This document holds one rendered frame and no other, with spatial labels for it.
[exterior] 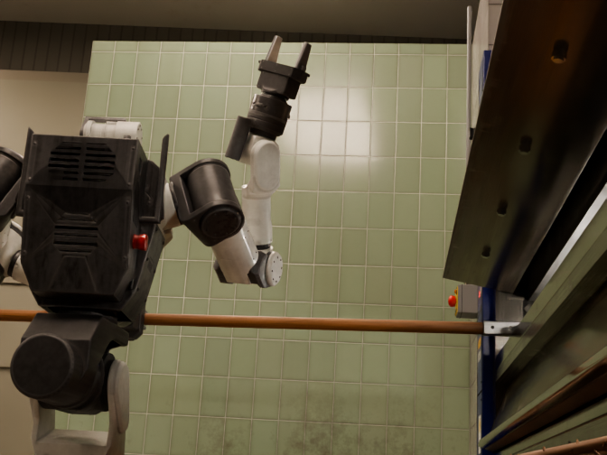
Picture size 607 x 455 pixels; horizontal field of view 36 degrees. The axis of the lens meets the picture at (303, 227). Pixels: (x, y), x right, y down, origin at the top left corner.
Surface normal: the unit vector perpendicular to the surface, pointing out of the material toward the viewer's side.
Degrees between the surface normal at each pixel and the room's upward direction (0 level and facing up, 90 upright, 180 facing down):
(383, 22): 180
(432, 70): 90
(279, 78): 97
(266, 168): 114
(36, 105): 90
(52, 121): 90
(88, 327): 45
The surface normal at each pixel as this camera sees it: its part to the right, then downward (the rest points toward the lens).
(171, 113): -0.09, -0.29
